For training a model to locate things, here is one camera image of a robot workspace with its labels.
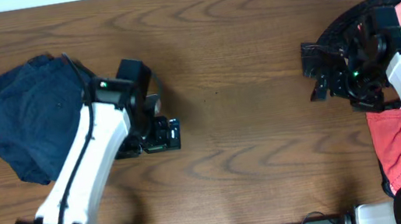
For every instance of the red coral garment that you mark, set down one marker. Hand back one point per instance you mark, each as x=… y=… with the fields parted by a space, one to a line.
x=385 y=130

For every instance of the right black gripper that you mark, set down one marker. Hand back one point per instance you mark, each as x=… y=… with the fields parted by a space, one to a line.
x=373 y=103

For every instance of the navy shorts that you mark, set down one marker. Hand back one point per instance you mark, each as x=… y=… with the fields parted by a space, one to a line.
x=40 y=102

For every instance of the black patterned garment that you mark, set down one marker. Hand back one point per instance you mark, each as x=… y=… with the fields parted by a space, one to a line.
x=334 y=39

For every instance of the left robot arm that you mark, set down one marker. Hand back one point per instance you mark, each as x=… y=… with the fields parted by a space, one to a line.
x=118 y=120

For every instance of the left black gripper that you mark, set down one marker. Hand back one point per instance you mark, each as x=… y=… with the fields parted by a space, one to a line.
x=161 y=142

